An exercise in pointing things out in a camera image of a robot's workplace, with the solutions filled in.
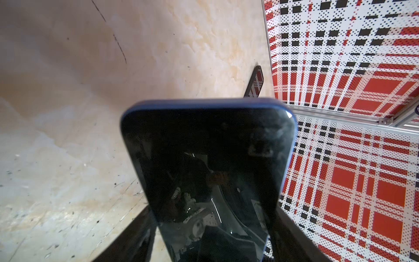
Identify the black phone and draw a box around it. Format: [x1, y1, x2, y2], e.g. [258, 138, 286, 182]
[120, 98, 297, 262]
[244, 65, 264, 98]

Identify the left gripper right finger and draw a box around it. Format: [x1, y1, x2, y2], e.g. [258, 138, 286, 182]
[270, 206, 330, 262]

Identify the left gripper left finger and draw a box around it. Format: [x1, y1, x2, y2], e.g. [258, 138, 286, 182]
[94, 205, 157, 262]

